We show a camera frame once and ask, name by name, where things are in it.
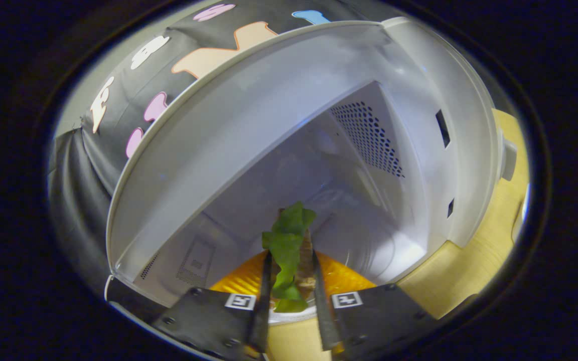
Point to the lettuce sandwich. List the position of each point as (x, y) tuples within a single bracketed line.
[(286, 250)]

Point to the white microwave oven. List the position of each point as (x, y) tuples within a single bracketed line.
[(269, 125)]

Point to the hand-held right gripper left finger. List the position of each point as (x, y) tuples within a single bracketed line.
[(260, 326)]

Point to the glass turntable plate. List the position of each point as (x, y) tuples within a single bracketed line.
[(369, 240)]

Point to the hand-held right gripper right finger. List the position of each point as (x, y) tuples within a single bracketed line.
[(324, 321)]

